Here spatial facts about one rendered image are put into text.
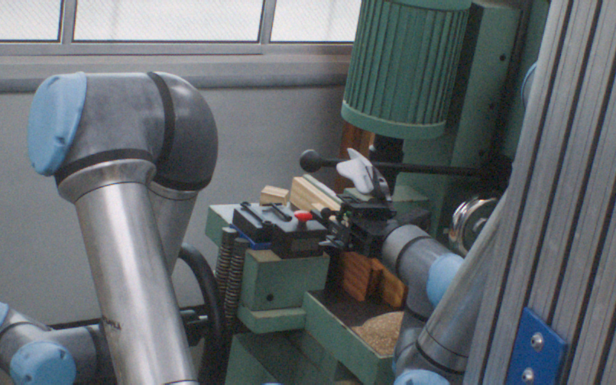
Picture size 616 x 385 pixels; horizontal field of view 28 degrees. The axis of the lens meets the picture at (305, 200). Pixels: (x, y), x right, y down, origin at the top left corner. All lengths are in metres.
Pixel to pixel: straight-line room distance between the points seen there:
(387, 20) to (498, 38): 0.21
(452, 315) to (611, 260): 0.50
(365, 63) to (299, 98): 1.68
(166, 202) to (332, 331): 0.51
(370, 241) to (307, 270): 0.30
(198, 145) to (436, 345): 0.39
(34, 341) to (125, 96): 0.41
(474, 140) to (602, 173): 1.04
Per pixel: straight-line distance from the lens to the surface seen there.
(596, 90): 1.11
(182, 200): 1.57
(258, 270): 1.98
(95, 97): 1.43
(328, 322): 1.99
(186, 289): 3.74
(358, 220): 1.78
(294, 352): 2.09
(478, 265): 1.53
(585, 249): 1.11
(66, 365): 1.68
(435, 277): 1.66
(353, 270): 2.05
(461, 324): 1.55
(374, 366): 1.89
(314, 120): 3.74
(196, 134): 1.49
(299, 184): 2.38
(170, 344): 1.37
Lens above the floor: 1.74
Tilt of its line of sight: 20 degrees down
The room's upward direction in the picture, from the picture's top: 10 degrees clockwise
